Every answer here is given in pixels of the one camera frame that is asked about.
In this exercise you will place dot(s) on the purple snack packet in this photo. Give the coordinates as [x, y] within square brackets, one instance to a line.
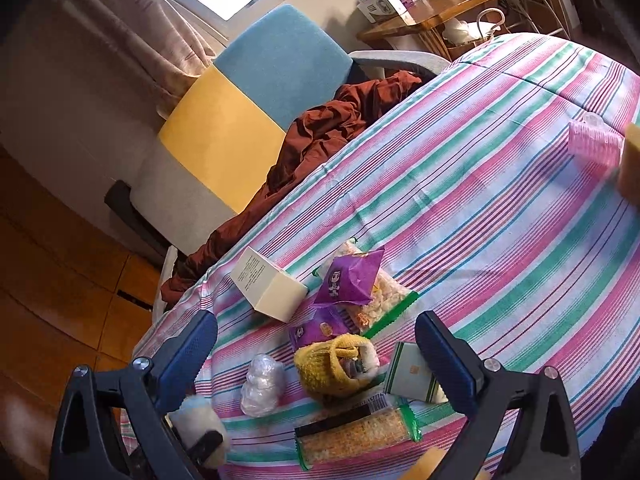
[347, 277]
[320, 330]

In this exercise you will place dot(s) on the clear rice cracker packet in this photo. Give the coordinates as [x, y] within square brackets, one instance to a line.
[385, 295]

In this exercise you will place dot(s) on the striped pink green sheet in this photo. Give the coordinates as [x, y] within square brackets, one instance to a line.
[475, 210]

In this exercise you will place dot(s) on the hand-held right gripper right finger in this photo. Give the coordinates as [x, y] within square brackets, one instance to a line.
[445, 355]

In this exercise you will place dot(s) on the long green-ended cracker packet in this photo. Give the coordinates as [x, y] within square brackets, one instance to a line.
[350, 440]

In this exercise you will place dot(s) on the wooden side table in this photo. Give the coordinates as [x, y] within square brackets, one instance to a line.
[435, 15]

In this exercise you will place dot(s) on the blue and yellow chair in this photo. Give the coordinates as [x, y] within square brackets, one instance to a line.
[285, 60]

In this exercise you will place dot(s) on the plain white box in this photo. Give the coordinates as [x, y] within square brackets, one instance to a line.
[270, 285]

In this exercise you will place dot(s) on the red-brown cloth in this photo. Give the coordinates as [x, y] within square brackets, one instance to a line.
[320, 135]

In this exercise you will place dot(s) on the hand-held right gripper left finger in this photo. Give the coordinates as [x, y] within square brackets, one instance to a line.
[185, 355]

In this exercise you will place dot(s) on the white fluffy ball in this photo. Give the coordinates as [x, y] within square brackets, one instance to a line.
[200, 417]

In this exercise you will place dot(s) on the white plastic bag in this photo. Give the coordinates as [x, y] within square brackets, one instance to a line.
[460, 32]

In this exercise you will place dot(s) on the pink hair roller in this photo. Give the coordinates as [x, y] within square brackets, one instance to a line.
[595, 142]

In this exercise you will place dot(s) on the crumpled clear plastic bag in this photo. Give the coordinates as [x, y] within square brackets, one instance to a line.
[262, 385]

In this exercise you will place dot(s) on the yellow sponge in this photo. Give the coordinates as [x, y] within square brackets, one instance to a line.
[425, 465]
[631, 160]

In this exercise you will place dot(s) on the green and white box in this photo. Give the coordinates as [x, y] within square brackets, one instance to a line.
[410, 372]

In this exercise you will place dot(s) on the beige curtain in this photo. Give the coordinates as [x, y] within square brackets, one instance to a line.
[125, 35]

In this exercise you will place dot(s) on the yellow knitted sock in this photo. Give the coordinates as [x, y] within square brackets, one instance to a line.
[320, 365]

